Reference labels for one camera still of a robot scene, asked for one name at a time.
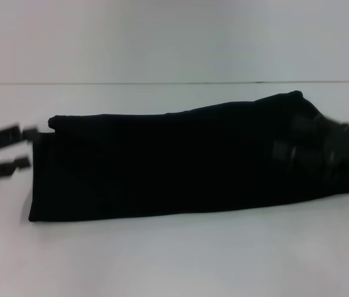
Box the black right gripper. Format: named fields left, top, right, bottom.
left=272, top=113, right=349, bottom=180

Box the black shirt with FREE print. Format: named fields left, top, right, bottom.
left=28, top=89, right=349, bottom=222

